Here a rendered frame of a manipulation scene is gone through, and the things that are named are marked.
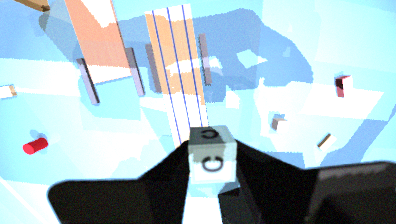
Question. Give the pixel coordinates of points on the red cylinder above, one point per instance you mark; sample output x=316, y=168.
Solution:
x=35, y=146

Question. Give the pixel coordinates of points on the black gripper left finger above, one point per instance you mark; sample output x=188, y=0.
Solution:
x=158, y=196

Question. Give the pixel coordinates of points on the orange strip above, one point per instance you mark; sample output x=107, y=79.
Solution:
x=173, y=41

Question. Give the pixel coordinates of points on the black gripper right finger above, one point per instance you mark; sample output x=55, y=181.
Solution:
x=278, y=192

